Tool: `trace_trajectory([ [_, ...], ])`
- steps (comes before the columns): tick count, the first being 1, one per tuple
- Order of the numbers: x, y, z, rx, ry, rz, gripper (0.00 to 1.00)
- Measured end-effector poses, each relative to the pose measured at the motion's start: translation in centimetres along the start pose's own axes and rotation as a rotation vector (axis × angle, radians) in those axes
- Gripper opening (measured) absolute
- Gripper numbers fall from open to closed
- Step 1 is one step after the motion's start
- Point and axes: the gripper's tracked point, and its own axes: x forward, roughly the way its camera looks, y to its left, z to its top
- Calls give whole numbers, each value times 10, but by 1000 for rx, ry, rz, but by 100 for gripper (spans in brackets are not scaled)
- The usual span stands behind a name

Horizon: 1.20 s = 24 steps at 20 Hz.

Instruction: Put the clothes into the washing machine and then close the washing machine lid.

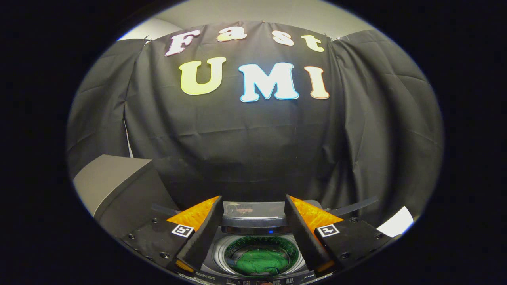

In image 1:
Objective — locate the green polo shirt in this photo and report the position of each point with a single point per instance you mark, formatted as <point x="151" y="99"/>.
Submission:
<point x="261" y="262"/>

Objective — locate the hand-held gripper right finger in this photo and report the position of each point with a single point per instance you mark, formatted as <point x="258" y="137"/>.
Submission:
<point x="303" y="233"/>

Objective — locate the grey cabinet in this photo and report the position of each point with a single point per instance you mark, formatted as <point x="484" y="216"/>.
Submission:
<point x="115" y="186"/>

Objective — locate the black backdrop cloth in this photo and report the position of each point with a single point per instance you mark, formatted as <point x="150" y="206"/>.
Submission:
<point x="376" y="138"/>

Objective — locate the dark glass washing machine lid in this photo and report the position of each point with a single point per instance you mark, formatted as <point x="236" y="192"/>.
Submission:
<point x="253" y="215"/>

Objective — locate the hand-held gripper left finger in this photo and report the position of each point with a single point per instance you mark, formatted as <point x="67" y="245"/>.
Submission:
<point x="202" y="233"/>

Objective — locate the white paper sheet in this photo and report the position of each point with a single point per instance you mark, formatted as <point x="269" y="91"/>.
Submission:
<point x="396" y="222"/>

